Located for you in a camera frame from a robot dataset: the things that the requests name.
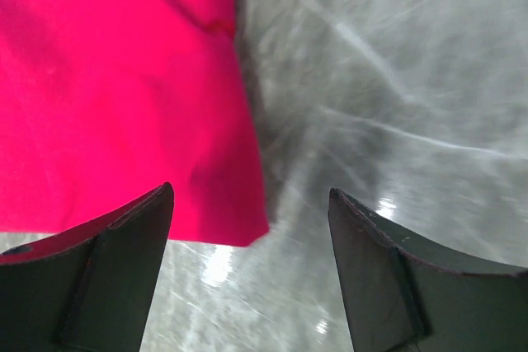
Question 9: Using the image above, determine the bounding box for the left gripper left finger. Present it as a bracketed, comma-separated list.
[1, 183, 174, 351]

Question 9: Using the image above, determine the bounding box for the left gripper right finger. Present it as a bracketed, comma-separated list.
[328, 188, 527, 352]

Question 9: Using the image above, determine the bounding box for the crimson pink t shirt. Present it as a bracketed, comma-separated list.
[1, 0, 269, 246]

